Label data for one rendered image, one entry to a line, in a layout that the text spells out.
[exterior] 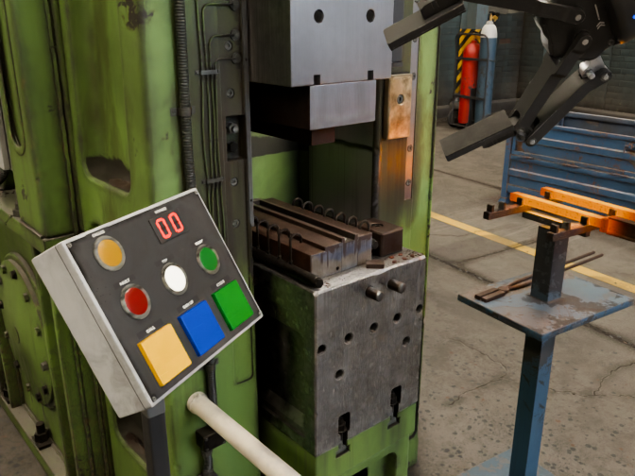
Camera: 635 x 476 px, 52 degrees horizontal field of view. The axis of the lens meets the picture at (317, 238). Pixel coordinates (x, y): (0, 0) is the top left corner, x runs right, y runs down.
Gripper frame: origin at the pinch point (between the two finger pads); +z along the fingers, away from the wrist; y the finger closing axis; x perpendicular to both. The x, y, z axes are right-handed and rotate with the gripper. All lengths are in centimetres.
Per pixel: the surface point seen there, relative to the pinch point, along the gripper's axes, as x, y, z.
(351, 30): -81, -27, 12
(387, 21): -88, -32, 4
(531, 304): -65, -116, 3
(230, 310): -26, -38, 49
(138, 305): -17, -21, 54
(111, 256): -22, -14, 54
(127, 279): -20, -18, 54
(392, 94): -98, -56, 12
